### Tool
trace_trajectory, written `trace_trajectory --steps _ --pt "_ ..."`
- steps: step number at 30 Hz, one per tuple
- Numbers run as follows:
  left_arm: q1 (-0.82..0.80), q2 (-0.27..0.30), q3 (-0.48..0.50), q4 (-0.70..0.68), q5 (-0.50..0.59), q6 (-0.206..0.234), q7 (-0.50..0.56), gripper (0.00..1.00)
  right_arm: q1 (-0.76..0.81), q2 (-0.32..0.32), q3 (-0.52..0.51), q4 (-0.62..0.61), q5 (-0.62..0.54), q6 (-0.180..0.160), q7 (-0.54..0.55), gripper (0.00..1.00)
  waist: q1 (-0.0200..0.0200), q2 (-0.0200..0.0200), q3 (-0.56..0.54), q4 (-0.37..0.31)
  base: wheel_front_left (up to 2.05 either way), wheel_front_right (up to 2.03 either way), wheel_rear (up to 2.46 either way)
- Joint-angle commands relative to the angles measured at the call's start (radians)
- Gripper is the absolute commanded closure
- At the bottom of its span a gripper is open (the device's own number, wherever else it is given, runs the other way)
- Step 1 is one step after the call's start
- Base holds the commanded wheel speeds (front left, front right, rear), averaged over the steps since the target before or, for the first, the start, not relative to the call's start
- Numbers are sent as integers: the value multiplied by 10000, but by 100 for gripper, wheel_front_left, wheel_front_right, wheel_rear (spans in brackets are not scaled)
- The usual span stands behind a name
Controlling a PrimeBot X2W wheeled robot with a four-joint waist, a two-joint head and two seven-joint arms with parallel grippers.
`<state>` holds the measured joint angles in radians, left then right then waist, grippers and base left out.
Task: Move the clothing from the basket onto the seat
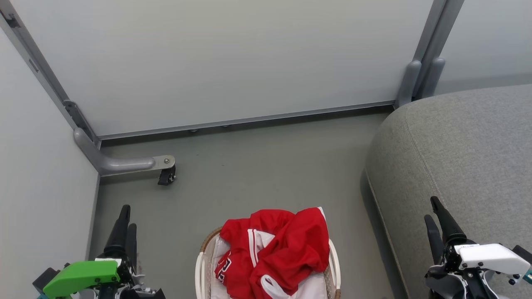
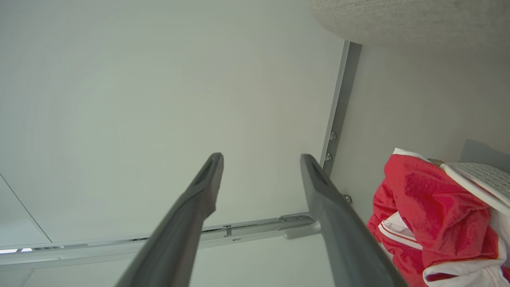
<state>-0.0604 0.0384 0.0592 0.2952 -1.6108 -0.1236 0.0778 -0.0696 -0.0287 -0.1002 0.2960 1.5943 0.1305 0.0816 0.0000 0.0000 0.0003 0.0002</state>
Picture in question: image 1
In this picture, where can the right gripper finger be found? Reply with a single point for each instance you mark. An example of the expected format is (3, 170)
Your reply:
(434, 241)
(449, 228)

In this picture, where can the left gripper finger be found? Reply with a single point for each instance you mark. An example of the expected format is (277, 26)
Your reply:
(118, 238)
(132, 245)

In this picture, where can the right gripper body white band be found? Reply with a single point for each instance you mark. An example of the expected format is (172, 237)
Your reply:
(490, 257)

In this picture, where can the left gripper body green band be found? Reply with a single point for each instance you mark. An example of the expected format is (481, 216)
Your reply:
(81, 276)

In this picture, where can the red jersey with white stripes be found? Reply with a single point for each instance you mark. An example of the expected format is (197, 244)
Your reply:
(291, 245)

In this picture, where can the grey fabric sofa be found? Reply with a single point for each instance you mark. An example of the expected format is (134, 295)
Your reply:
(469, 158)

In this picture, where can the white wicker laundry basket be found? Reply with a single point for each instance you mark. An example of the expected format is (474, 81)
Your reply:
(200, 265)

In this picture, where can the black caster wheel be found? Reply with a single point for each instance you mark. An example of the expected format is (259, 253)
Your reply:
(166, 176)

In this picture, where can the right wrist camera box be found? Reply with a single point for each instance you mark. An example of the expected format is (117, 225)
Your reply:
(523, 253)

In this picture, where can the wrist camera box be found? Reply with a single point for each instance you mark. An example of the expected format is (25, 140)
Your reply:
(523, 253)
(45, 280)

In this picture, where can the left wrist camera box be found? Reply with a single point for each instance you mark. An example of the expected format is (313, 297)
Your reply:
(45, 280)

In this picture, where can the grey partition foot bracket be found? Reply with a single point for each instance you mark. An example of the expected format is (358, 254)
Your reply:
(120, 164)

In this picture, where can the grey partition bottom rail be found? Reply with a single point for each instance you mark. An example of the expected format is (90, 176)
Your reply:
(249, 120)

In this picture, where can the grey partition double post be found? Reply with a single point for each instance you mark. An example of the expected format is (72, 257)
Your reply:
(428, 54)

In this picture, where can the grey partition corner post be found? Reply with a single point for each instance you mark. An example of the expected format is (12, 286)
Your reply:
(45, 70)

